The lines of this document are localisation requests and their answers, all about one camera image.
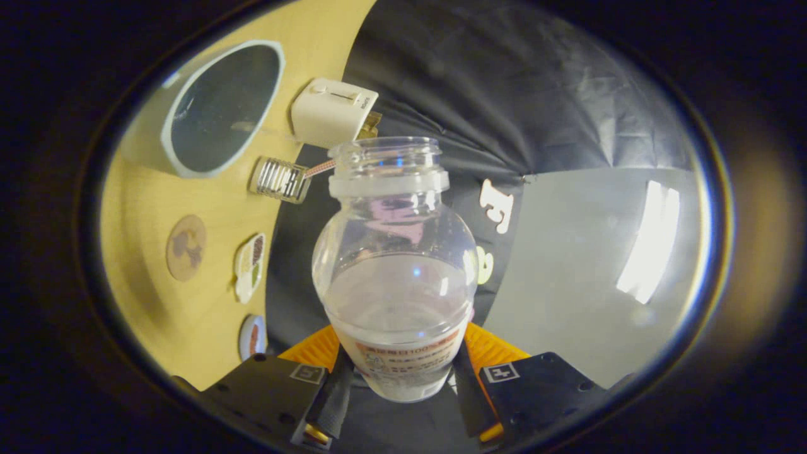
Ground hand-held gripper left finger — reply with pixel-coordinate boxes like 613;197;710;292
173;325;355;450

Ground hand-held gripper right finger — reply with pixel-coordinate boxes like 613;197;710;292
451;322;609;445

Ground clear plastic juice bottle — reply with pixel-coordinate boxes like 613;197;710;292
312;136;479;403

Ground round brown coaster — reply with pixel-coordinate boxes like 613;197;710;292
166;214;207;282

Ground light blue cup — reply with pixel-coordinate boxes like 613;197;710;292
120;40;286;179

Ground light blue plate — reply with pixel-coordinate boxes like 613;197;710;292
239;314;267;361

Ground white divided tray with beans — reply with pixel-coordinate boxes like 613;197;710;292
234;233;267;305

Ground wooden table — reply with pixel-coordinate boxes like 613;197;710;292
100;0;378;392

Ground brown toast slice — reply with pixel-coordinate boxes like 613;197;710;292
356;112;383;141

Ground white toaster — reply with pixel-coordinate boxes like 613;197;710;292
291;78;380;149

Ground metal wire basket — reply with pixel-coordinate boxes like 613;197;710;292
249;156;311;204

